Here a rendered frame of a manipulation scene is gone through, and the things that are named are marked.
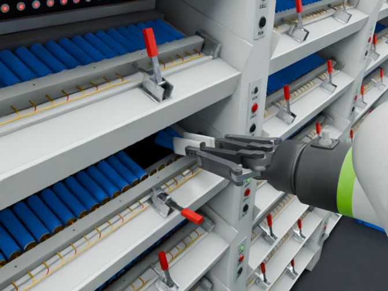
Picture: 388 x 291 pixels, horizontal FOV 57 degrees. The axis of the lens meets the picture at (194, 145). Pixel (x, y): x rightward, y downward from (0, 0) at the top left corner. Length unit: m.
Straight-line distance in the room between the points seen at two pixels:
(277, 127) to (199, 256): 0.34
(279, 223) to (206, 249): 0.43
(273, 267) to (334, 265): 0.57
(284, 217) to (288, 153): 0.73
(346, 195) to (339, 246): 1.50
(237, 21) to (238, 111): 0.15
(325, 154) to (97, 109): 0.28
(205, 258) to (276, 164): 0.36
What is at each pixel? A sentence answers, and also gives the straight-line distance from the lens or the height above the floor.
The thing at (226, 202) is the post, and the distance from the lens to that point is 0.77.
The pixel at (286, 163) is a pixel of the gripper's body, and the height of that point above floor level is 1.03.
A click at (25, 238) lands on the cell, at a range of 0.53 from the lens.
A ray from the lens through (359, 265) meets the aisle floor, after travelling 1.89.
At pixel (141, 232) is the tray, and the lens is 0.57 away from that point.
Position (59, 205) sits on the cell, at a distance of 0.56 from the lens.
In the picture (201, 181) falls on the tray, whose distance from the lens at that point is 0.66.
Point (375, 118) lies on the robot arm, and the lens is 0.34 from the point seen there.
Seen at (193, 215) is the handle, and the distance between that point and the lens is 0.55.
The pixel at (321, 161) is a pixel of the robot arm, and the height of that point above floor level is 1.05.
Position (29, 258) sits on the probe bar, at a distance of 0.51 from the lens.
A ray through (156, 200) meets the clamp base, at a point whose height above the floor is 0.93.
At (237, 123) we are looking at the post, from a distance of 0.66.
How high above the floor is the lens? 1.29
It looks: 29 degrees down
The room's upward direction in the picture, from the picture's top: straight up
